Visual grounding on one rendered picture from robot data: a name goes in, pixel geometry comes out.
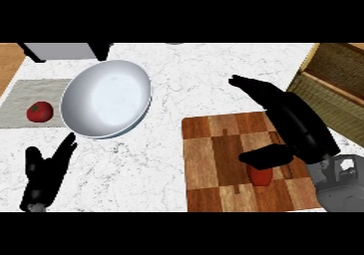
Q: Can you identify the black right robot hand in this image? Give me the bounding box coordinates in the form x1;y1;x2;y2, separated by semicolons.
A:
227;74;342;171

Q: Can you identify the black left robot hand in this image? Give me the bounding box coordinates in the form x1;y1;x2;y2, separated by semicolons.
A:
18;131;79;212

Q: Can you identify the wicker basket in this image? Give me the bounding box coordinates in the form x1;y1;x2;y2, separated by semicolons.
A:
286;42;364;149

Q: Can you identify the red bell pepper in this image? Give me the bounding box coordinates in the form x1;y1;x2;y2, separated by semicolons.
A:
246;164;274;187

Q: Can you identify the wooden cutting board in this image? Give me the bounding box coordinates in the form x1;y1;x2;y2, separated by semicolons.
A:
183;111;324;213

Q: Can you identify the red tomato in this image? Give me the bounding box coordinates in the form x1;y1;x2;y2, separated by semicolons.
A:
26;101;55;124

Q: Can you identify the grey placemat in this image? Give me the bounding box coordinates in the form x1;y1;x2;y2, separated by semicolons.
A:
0;78;76;129

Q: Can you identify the white bowl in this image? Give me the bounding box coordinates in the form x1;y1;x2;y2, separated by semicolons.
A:
60;59;154;140

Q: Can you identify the grey appliance with black legs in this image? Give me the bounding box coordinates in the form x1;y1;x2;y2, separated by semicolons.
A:
17;42;116;64

